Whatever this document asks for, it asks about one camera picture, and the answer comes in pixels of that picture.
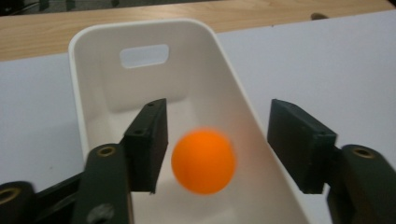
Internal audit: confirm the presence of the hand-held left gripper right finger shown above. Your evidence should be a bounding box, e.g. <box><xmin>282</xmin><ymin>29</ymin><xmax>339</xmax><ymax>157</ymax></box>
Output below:
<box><xmin>266</xmin><ymin>98</ymin><xmax>338</xmax><ymax>195</ymax></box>

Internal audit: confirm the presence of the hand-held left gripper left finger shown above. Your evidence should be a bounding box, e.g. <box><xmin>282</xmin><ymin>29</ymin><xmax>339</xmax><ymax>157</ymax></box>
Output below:
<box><xmin>120</xmin><ymin>97</ymin><xmax>170</xmax><ymax>195</ymax></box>

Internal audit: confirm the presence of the orange ball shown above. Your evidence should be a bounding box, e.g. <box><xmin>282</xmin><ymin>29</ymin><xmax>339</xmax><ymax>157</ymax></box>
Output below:
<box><xmin>170</xmin><ymin>126</ymin><xmax>237</xmax><ymax>196</ymax></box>

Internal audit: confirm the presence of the white plastic bin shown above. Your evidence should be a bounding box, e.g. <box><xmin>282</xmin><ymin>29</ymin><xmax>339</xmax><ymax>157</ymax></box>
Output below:
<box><xmin>67</xmin><ymin>17</ymin><xmax>312</xmax><ymax>224</ymax></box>

